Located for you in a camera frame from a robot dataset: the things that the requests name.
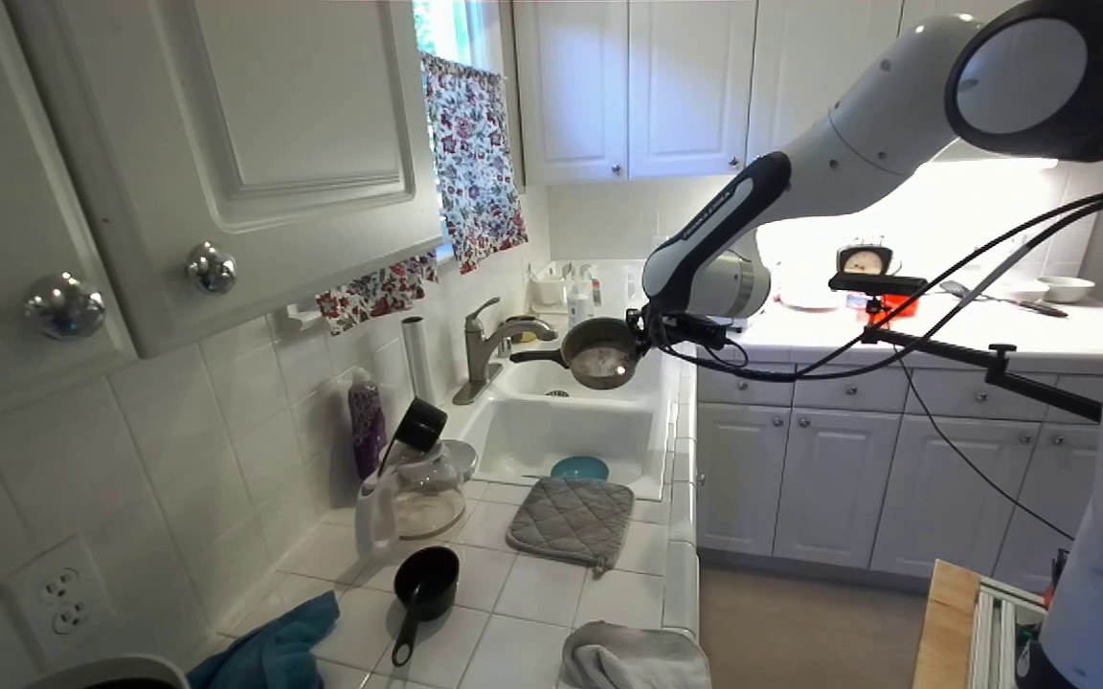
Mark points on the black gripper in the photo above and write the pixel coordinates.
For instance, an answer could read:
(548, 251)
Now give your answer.
(670, 329)

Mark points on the steel frying pan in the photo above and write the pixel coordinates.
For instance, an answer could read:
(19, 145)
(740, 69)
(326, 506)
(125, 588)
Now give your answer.
(601, 353)

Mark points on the small black pot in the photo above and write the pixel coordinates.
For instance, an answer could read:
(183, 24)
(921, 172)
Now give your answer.
(426, 592)

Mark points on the white kitchen sink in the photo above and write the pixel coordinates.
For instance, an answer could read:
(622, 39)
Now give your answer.
(539, 416)

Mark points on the teal plate in sink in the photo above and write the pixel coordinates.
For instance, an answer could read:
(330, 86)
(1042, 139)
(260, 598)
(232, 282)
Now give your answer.
(580, 467)

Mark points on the grey quilted pot holder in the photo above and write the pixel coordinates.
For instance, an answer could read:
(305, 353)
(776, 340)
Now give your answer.
(575, 521)

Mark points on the paper towel roll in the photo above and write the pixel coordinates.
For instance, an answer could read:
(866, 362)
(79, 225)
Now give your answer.
(414, 356)

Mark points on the chrome kitchen faucet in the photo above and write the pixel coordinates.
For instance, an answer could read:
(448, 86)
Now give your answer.
(481, 344)

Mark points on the white far upper cabinets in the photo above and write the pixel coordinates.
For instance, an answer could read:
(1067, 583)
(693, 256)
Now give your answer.
(633, 88)

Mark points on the floral window curtain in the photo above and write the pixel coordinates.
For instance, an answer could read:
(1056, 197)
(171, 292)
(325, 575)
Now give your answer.
(478, 197)

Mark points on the glass coffee carafe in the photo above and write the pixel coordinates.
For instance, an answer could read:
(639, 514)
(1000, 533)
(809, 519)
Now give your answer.
(422, 470)

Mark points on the white lower kitchen cabinets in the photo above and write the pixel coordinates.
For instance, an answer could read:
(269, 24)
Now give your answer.
(892, 470)

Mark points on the purple soap bottle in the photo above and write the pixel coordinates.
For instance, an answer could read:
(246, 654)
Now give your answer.
(361, 423)

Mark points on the white upper cabinet door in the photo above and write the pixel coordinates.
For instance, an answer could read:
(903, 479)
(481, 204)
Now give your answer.
(282, 131)

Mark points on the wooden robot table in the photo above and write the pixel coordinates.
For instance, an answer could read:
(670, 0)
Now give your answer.
(949, 627)

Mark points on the round chrome cabinet knob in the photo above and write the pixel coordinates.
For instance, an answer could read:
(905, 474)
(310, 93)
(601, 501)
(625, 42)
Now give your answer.
(62, 306)
(211, 269)

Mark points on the blue cloth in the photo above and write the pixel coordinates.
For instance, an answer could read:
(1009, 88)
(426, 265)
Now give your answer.
(275, 654)

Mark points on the white bowl rim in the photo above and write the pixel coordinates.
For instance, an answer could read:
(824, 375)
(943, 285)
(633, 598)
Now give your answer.
(112, 676)

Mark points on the white wall power outlet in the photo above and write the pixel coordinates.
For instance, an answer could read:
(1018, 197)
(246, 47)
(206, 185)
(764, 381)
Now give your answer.
(61, 601)

